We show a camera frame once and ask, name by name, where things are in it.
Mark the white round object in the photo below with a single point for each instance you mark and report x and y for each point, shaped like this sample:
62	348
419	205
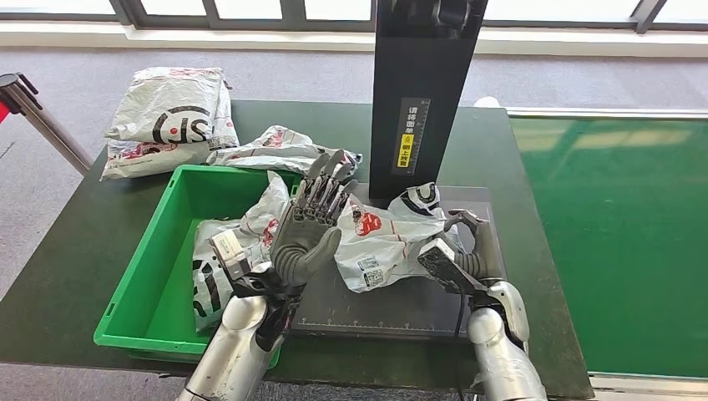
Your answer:
487	103

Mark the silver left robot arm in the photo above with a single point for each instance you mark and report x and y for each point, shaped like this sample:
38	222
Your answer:
232	354

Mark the white plastic courier parcel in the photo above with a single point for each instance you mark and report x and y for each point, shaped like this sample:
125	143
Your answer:
254	221
276	152
166	105
387	243
144	160

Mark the dark window frame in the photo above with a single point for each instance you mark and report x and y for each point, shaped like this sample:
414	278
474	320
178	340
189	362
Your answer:
287	25

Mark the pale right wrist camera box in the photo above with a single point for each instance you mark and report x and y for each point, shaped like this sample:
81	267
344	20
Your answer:
445	265

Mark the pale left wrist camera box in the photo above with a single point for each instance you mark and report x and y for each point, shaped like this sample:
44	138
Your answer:
229	252

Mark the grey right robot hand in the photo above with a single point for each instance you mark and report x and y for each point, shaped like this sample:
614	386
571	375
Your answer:
487	254

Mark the black inbound scanner machine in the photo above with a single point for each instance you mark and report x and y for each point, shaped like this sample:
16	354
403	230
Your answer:
415	72

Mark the green plastic crate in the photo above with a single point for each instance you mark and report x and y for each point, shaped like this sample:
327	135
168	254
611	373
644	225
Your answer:
155	288

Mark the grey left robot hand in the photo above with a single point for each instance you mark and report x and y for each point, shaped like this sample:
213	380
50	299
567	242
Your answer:
301	243

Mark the black yellow ruler sticker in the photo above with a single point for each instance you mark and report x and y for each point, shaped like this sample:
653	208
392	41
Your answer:
410	138

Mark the silver stanchion post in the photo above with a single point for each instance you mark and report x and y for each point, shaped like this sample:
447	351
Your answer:
44	124

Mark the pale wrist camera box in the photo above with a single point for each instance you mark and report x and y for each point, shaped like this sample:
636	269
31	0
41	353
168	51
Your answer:
229	252
445	265

